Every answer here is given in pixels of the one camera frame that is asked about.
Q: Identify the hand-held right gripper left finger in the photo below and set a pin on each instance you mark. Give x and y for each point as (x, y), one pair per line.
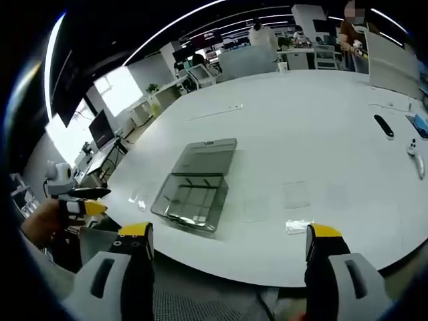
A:
(110, 281)

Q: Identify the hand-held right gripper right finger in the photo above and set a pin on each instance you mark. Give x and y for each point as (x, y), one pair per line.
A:
(337, 277)

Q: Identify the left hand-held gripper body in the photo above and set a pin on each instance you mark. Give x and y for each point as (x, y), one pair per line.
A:
(59, 180)

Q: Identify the clear plastic divider sheet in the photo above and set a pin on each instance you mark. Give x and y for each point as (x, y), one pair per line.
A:
(296, 194)
(257, 207)

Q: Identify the transparent grey dual guide fixture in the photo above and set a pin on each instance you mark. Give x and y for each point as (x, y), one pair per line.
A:
(197, 187)

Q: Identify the person's left hand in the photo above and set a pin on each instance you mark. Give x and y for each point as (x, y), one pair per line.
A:
(43, 217)

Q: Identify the small clear plastic piece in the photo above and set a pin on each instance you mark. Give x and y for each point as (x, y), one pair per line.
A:
(138, 200)

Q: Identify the clear plastic bag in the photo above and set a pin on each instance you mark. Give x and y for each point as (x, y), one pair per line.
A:
(299, 226)

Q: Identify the black computer monitor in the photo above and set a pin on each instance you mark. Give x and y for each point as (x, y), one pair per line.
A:
(101, 128)

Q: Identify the small green potted plant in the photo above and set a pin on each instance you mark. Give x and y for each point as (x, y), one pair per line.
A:
(152, 88)

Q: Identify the white handheld controller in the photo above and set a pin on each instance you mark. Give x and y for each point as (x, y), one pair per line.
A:
(416, 155)

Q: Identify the black oval device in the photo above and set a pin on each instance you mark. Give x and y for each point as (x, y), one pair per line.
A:
(384, 125)

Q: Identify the white office chair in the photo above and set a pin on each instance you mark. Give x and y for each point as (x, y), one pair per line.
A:
(325, 57)
(200, 75)

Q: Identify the blue printed pad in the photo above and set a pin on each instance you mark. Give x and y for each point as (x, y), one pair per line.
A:
(418, 124)

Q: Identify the pale desk partition panel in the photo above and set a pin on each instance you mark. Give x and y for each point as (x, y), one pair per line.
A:
(247, 63)

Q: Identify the white paper cup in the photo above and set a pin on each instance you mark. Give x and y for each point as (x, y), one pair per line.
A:
(283, 67)

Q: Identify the grey desk partition panel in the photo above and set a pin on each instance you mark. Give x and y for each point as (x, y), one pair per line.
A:
(393, 63)

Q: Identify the large dark wall screen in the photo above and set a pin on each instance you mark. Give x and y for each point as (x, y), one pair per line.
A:
(68, 90)

